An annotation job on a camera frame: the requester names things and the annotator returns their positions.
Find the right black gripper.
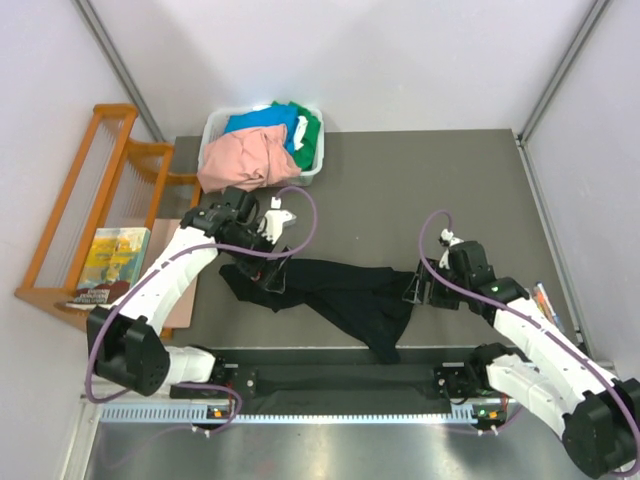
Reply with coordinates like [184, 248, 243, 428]
[403, 258, 470, 310]

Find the black t-shirt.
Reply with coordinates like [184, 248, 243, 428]
[219, 259, 414, 364]

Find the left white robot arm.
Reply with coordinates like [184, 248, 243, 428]
[87, 188, 296, 397]

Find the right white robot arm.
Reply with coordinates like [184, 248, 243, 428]
[405, 230, 639, 479]

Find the pink t-shirt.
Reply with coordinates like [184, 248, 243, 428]
[197, 124, 302, 193]

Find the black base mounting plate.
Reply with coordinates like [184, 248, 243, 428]
[211, 347, 502, 414]

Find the pack of markers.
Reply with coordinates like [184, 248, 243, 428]
[533, 282, 565, 333]

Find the green t-shirt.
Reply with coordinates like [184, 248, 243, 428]
[271, 101, 321, 171]

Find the yellow book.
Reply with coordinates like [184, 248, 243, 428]
[62, 227, 151, 310]

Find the white laundry basket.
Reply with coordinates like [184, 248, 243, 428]
[197, 102, 325, 187]

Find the blue t-shirt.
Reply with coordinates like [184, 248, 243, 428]
[224, 104, 298, 134]

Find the orange wooden rack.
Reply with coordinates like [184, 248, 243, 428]
[14, 104, 201, 330]

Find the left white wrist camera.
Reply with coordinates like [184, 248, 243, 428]
[258, 196, 297, 244]

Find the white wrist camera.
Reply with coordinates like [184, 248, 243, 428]
[258, 196, 297, 244]
[438, 228, 463, 264]

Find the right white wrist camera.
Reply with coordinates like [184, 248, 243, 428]
[438, 228, 463, 264]

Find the white slotted cable duct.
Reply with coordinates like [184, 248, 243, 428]
[100, 403, 506, 425]

